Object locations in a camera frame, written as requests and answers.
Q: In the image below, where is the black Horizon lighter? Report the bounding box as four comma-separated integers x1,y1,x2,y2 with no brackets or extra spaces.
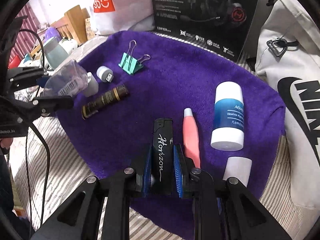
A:
151,118,174,195

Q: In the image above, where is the clear plastic candy bottle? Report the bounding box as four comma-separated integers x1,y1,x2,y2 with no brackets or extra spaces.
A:
43,60,88,97

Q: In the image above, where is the pink tube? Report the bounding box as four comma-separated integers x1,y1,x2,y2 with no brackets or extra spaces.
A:
183,108,201,168

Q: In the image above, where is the white power adapter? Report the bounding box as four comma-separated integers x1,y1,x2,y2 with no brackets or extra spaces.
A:
82,72,99,98

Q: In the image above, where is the small white medicine bottle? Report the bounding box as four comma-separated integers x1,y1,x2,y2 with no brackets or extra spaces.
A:
223,157,252,186

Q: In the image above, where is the blue white vaseline bottle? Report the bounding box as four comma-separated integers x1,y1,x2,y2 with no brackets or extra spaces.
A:
210,81,245,151

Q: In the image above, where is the small white USB adapter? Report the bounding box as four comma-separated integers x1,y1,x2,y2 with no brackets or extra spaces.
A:
96,66,114,83

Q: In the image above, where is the black gold tube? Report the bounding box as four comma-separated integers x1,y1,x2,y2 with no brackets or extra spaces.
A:
81,85,129,120

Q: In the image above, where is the teal binder clip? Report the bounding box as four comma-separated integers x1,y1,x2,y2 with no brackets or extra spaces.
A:
118,40,151,75

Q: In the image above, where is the person's left hand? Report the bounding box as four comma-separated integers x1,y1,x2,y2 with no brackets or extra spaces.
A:
0,138,13,155

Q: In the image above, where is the grey green kettle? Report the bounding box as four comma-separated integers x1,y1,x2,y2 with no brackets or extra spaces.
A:
43,37,68,70

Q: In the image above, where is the purple towel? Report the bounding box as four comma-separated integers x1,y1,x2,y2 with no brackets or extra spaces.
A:
57,31,285,198

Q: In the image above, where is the wooden headboard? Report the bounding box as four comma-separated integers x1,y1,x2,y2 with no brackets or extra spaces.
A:
50,5,89,45

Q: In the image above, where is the patterned brown notebook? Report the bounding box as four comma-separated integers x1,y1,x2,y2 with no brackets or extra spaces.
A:
85,18,95,40

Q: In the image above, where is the white Miniso plastic bag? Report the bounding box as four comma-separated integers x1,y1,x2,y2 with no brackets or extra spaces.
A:
90,0,155,36

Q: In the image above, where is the grey Nike bag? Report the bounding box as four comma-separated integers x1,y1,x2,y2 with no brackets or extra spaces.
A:
255,0,319,209

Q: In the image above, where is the black headset box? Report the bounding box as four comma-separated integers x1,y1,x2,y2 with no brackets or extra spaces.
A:
153,0,258,62

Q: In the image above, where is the black cable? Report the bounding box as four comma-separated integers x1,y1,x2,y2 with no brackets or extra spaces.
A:
18,28,51,238

